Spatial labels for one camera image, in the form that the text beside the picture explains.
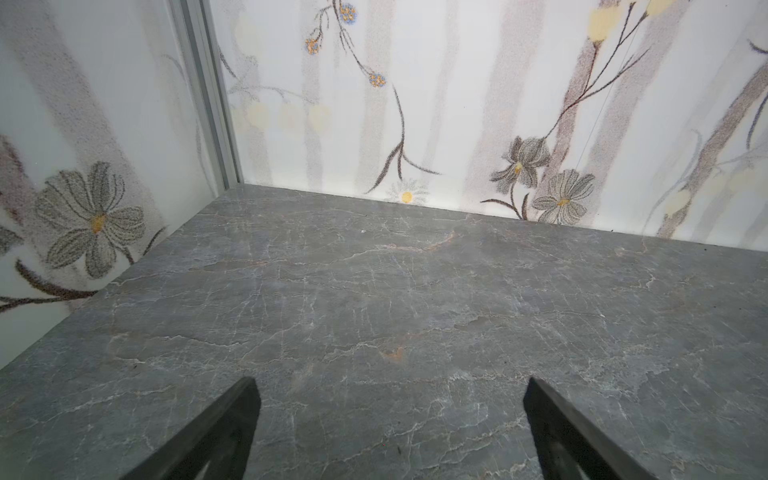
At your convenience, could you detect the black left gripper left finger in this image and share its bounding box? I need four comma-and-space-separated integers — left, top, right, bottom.
123, 377, 261, 479

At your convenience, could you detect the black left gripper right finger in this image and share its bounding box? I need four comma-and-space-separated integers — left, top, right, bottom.
523, 377, 654, 480

